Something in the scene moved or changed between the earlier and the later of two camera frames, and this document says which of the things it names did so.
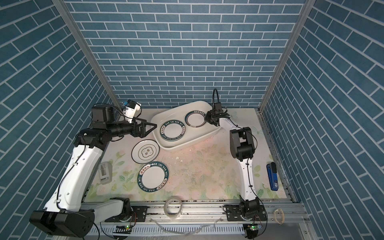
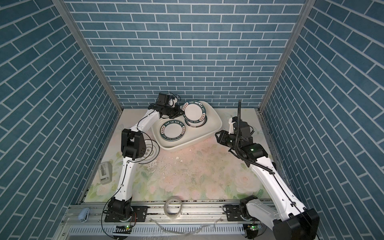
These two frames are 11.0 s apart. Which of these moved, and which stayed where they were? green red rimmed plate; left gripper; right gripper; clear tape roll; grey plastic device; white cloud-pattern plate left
Moved: right gripper; left gripper
Stayed: clear tape roll; green red rimmed plate; white cloud-pattern plate left; grey plastic device
